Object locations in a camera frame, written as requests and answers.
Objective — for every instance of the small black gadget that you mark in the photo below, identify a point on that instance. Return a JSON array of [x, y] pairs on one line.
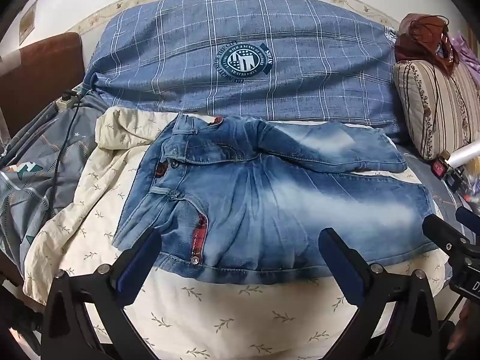
[[456, 180]]

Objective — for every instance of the purple cloth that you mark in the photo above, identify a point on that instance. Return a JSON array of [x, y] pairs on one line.
[[467, 54]]

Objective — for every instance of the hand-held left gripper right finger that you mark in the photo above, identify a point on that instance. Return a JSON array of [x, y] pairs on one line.
[[339, 266]]

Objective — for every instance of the beige wall plate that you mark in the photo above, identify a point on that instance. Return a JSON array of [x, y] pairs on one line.
[[27, 22]]

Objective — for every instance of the cream leaf-print blanket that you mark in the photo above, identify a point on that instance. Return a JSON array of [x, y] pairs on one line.
[[232, 318]]

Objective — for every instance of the brown headboard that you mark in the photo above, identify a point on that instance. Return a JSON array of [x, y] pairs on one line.
[[41, 78]]

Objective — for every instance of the white power strip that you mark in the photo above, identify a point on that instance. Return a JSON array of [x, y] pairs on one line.
[[67, 98]]

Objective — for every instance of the blue plaid pillow with emblem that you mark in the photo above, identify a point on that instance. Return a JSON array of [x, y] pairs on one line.
[[240, 37]]

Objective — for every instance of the blue denim pants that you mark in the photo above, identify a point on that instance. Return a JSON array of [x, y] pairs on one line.
[[270, 210]]

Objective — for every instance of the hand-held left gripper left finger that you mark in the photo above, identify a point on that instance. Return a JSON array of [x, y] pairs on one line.
[[138, 266]]

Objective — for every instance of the striped beige pillow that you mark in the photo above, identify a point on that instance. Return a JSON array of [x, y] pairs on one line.
[[446, 108]]

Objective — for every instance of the grey printed quilt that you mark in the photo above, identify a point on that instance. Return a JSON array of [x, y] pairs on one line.
[[33, 165]]

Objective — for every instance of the person's right hand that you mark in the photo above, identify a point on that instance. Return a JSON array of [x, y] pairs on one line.
[[460, 330]]

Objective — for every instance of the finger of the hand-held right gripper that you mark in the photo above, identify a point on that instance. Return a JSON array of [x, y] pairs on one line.
[[446, 236], [470, 221]]

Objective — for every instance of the white plastic roll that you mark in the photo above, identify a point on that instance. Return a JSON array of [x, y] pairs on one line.
[[465, 156]]

